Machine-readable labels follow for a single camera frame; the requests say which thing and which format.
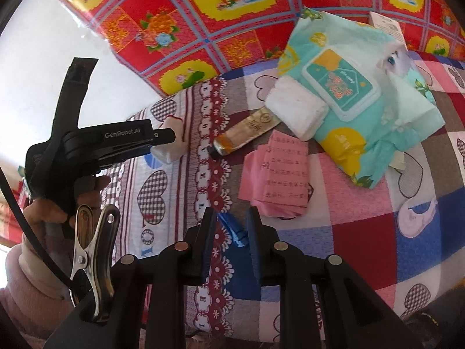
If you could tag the white paper card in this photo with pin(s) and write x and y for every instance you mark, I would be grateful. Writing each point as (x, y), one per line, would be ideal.
(387, 25)

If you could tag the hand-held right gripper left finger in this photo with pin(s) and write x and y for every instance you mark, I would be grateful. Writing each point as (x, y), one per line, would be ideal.
(209, 247)

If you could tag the patchwork printed bedsheet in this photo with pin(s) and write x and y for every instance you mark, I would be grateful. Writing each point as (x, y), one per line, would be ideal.
(363, 243)

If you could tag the white fluffy object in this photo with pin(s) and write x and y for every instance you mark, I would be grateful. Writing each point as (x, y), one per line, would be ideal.
(394, 60)

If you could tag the person's left forearm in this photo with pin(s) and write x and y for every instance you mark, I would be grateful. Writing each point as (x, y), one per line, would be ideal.
(32, 298)

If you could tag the white folded tissue block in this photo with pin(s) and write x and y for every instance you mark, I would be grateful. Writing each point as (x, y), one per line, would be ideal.
(296, 109)

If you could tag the person's left hand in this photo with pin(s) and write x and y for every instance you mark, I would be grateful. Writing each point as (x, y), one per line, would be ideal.
(43, 214)

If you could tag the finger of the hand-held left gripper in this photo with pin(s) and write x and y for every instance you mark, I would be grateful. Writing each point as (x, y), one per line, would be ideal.
(145, 141)

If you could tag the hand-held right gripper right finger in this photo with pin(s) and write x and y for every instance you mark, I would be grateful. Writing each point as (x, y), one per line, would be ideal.
(254, 251)

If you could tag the pink printed paper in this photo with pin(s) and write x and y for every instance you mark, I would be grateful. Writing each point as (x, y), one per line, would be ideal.
(279, 174)

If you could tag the teal wet wipes pack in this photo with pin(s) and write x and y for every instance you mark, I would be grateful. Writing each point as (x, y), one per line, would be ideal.
(363, 134)

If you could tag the gold hand cream tube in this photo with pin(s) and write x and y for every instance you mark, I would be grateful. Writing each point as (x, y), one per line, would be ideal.
(247, 131)

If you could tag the metal spring clip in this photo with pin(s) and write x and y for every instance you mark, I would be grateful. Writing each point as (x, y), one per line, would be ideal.
(81, 258)

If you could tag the red floral wall cloth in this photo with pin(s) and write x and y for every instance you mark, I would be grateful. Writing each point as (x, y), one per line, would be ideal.
(181, 7)

